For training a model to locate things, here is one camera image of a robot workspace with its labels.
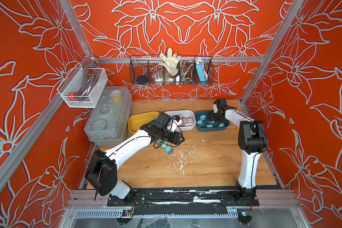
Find white storage box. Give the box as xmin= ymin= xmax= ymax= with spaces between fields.
xmin=165 ymin=110 xmax=196 ymax=132

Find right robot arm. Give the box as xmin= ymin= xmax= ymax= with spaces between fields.
xmin=210 ymin=98 xmax=268 ymax=204

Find white power strip in basket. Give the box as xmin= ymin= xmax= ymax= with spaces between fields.
xmin=153 ymin=70 xmax=164 ymax=85

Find light blue box in basket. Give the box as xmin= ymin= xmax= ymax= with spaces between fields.
xmin=195 ymin=57 xmax=208 ymax=85

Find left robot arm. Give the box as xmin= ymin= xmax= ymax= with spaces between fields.
xmin=85 ymin=113 xmax=185 ymax=200

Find white rubber glove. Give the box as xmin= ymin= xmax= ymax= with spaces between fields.
xmin=159 ymin=48 xmax=181 ymax=77

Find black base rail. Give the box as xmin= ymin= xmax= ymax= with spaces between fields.
xmin=107 ymin=186 xmax=259 ymax=216

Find black wire basket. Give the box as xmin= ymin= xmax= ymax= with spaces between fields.
xmin=129 ymin=54 xmax=216 ymax=86

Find red object in basket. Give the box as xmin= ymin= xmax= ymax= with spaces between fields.
xmin=67 ymin=93 xmax=77 ymax=101

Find dark blue storage box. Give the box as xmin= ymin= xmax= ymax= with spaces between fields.
xmin=195 ymin=111 xmax=230 ymax=132

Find white wire basket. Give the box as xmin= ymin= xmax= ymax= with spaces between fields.
xmin=57 ymin=64 xmax=107 ymax=108

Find yellow storage box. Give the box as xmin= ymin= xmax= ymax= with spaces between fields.
xmin=128 ymin=111 xmax=160 ymax=134

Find clear plastic lidded container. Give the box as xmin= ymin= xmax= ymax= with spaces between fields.
xmin=84 ymin=86 xmax=132 ymax=147

